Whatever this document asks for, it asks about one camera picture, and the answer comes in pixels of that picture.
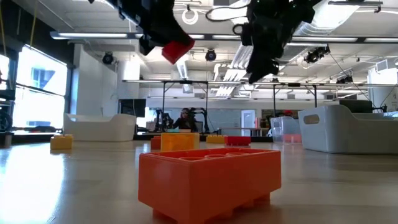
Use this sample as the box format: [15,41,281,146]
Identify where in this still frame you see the black monitor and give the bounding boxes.
[338,99,374,114]
[119,98,147,118]

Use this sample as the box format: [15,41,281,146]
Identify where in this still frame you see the yellow long toy block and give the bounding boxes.
[50,134,75,151]
[205,134,229,145]

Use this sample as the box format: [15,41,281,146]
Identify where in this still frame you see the clear plastic bin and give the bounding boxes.
[269,116,303,144]

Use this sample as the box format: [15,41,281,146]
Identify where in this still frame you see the person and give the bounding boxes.
[172,107,199,133]

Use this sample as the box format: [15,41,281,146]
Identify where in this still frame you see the black station frame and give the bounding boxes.
[272,82,318,118]
[161,80,210,134]

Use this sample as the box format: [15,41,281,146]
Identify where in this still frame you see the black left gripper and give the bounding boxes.
[116,0,195,57]

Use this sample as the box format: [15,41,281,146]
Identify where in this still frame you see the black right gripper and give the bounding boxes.
[241,0,293,84]

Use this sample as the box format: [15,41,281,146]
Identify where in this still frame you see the grey plastic bin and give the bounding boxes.
[297,104,398,155]

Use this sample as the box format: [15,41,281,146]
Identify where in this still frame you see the white plastic bin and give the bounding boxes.
[63,113,137,142]

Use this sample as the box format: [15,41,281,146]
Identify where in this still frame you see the small yellow toy block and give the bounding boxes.
[160,132,201,152]

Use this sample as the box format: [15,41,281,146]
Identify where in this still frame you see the white door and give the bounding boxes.
[241,109,256,137]

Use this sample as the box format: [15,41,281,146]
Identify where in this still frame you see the overhead light bar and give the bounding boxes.
[49,30,398,44]

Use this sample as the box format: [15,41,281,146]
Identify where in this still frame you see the white ceiling light panel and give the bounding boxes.
[211,0,252,26]

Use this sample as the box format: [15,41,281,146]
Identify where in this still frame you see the white coiled cable ring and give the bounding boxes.
[181,8,200,26]

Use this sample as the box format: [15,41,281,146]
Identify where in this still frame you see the black ceiling camera mount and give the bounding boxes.
[303,45,331,65]

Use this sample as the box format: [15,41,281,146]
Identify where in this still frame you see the dark machine silhouette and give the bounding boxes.
[0,88,16,147]

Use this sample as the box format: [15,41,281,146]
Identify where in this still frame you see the red long toy block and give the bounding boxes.
[224,135,252,147]
[161,39,196,65]

